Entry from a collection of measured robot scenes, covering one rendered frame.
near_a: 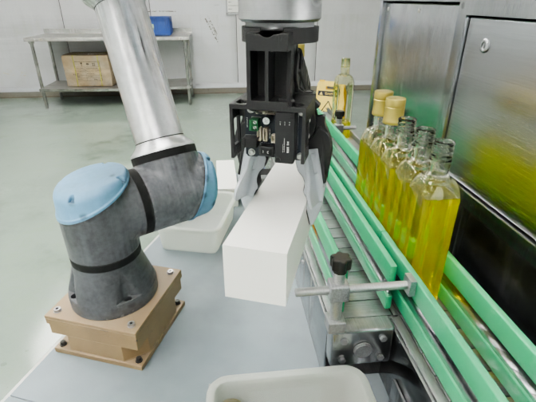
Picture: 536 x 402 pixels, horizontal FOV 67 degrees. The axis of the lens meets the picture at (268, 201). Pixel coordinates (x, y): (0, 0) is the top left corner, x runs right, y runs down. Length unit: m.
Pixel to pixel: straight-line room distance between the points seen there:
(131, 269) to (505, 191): 0.61
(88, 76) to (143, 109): 5.39
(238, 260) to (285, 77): 0.17
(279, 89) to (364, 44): 6.42
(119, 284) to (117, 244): 0.07
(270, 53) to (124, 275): 0.48
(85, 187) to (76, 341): 0.28
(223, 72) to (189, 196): 5.82
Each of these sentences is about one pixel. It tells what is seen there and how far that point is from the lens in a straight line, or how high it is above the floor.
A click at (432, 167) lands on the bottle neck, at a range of 0.61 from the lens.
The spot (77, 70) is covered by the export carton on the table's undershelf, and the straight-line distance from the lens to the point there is 6.14.
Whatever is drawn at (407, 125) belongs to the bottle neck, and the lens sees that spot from 0.69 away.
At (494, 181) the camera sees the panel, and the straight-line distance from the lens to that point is 0.74.
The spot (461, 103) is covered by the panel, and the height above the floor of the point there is 1.15.
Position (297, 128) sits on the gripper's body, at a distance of 0.38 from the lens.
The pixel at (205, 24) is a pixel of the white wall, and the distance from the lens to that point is 6.42.
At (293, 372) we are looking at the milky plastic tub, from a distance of 0.62.
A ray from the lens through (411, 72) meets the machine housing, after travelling 1.09.
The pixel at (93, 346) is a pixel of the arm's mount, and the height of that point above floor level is 0.78.
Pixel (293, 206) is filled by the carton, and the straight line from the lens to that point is 0.44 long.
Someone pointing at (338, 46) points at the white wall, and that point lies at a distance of 6.68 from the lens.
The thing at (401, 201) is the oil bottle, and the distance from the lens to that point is 0.67.
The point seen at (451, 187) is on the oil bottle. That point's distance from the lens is 0.61.
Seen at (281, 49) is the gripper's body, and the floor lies 1.28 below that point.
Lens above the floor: 1.31
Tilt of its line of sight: 27 degrees down
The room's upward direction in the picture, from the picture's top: straight up
